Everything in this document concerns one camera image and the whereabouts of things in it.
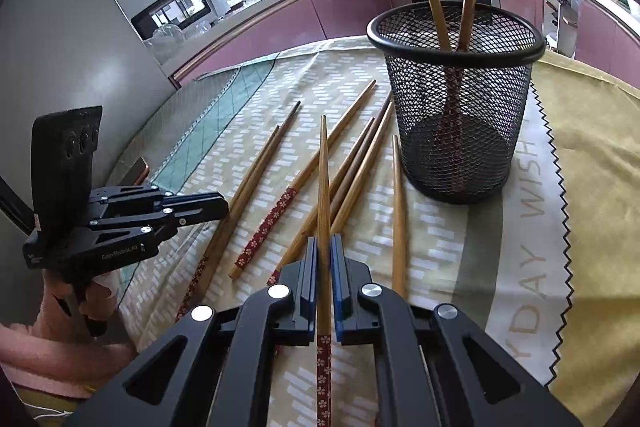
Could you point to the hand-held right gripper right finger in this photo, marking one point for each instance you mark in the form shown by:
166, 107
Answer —
338, 287

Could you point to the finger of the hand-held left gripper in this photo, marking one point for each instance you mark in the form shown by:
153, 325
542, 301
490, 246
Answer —
130, 197
200, 207

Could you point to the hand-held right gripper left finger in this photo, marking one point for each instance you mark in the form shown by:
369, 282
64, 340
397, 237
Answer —
311, 279

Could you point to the bunch of wooden chopsticks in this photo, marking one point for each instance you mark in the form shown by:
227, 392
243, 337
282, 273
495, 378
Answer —
266, 228

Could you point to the black mesh utensil holder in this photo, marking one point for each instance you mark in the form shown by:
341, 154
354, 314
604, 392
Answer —
475, 107

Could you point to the person's left hand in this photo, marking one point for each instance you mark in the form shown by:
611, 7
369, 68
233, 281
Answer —
97, 302

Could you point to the dark brown flat object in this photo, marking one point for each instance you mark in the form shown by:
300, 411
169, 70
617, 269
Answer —
142, 169

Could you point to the patterned tablecloth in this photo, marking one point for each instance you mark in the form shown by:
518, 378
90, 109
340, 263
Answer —
450, 282

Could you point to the grey refrigerator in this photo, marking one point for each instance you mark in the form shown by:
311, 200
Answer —
60, 32

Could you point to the clear plastic bag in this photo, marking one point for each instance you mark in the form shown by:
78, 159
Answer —
167, 38

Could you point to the silver microwave oven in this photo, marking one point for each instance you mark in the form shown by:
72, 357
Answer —
175, 7

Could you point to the purple kitchen cabinets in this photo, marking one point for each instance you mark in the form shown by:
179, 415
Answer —
340, 2

